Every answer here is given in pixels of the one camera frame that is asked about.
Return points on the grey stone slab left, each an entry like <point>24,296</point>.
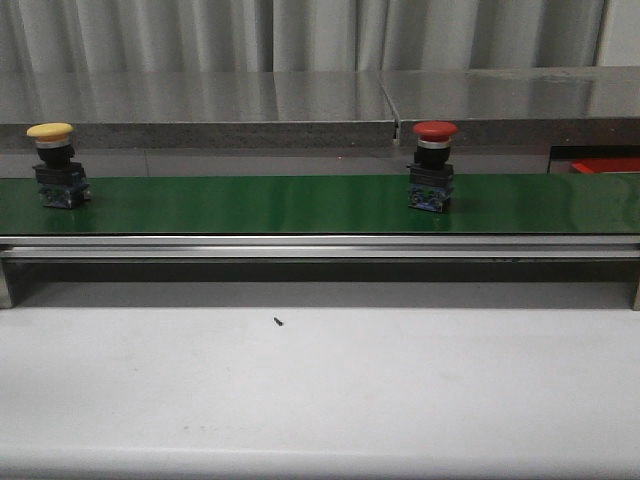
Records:
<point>201,110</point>

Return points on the grey stone slab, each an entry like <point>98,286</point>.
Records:
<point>538,107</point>
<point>201,110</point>

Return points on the green conveyor belt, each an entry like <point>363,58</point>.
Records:
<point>351,204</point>

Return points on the red plastic bin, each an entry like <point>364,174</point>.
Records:
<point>606,165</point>

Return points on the grey stone slab right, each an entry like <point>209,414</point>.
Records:
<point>538,107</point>

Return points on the left conveyor support leg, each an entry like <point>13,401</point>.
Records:
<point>8,286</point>

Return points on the conveyor support leg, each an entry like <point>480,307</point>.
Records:
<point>635,294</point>
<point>8,286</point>

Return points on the right conveyor support leg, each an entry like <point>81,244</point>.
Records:
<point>635,294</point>

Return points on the grey curtain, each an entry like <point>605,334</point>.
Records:
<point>284,36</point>

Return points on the aluminium conveyor frame rail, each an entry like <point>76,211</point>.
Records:
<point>322,247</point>

